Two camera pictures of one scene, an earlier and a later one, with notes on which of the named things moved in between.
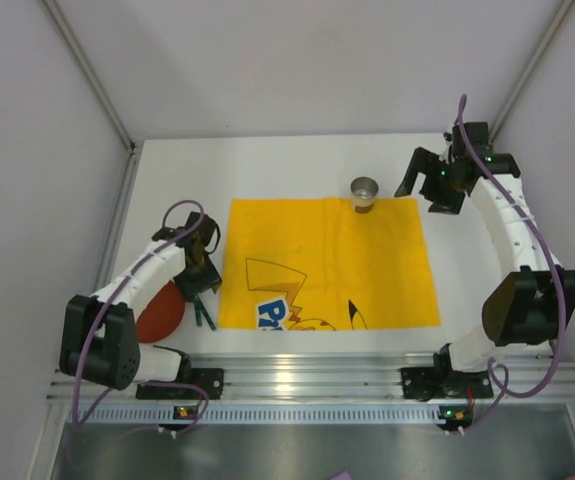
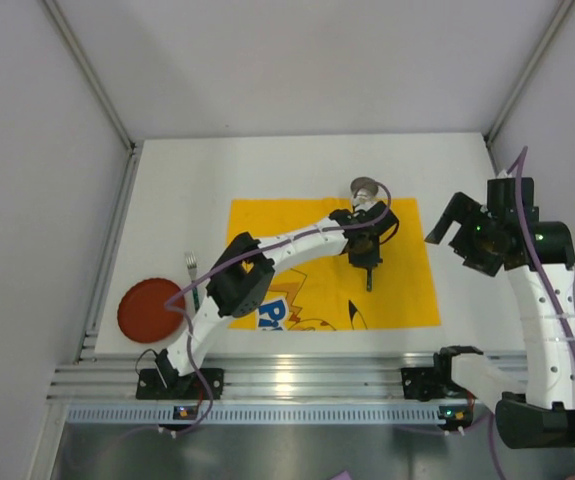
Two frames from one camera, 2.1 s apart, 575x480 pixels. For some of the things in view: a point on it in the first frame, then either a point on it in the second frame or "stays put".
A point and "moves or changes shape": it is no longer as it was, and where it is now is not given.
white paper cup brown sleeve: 363,191 stays put
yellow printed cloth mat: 320,263 stays put
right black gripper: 433,181 → 460,226
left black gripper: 198,289 → 367,258
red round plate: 162,314 stays put
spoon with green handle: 206,312 moves or changes shape
